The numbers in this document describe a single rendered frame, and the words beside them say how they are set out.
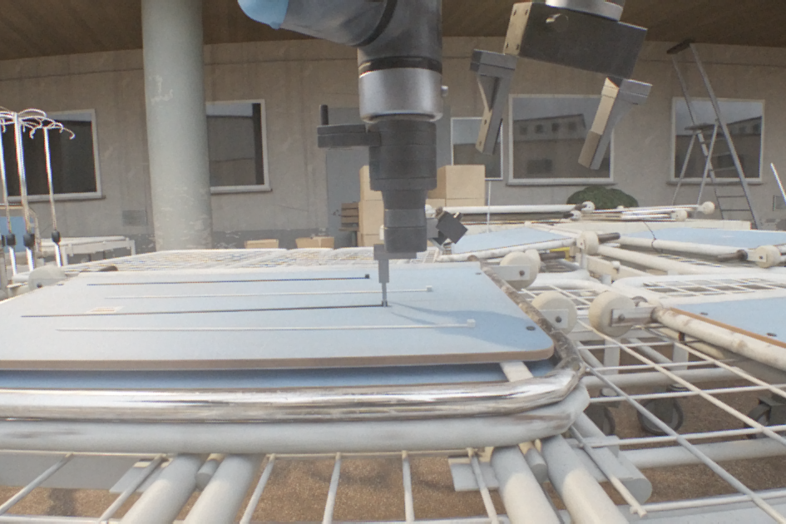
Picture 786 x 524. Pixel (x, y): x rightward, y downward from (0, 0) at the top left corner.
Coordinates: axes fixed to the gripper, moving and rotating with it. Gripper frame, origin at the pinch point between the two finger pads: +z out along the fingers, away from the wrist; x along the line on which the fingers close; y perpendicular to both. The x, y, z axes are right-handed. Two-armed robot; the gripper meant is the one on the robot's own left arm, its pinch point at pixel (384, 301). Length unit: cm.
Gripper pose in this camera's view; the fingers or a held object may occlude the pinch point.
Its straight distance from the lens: 48.4
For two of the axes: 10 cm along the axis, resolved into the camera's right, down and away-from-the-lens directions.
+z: 0.3, 9.8, 2.0
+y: 10.0, -0.3, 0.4
